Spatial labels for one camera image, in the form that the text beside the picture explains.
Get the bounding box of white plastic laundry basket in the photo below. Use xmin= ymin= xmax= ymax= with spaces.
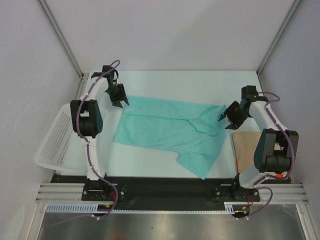
xmin=34 ymin=103 xmax=88 ymax=175

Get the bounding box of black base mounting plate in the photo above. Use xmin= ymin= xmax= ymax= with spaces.
xmin=51 ymin=174 xmax=292 ymax=212

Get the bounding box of left aluminium corner post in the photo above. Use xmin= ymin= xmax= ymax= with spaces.
xmin=36 ymin=0 xmax=88 ymax=99

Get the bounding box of white slotted cable duct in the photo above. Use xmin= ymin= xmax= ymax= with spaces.
xmin=45 ymin=203 xmax=249 ymax=215

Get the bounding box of aluminium corner post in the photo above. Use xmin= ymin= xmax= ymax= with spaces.
xmin=36 ymin=0 xmax=88 ymax=99
xmin=256 ymin=0 xmax=303 ymax=76

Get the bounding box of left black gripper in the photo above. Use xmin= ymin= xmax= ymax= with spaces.
xmin=105 ymin=83 xmax=129 ymax=109

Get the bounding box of folded beige t shirt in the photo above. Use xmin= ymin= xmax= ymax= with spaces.
xmin=231 ymin=131 xmax=261 ymax=174

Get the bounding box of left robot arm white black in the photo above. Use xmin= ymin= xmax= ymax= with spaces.
xmin=69 ymin=60 xmax=130 ymax=202

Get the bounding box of teal green t shirt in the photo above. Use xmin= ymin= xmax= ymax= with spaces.
xmin=114 ymin=96 xmax=227 ymax=180

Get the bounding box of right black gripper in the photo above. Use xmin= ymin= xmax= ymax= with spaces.
xmin=220 ymin=100 xmax=251 ymax=130

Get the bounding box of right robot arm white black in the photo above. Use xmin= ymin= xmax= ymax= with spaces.
xmin=219 ymin=85 xmax=299 ymax=202

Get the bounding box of right aluminium corner post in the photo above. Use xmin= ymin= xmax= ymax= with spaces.
xmin=256 ymin=0 xmax=303 ymax=76

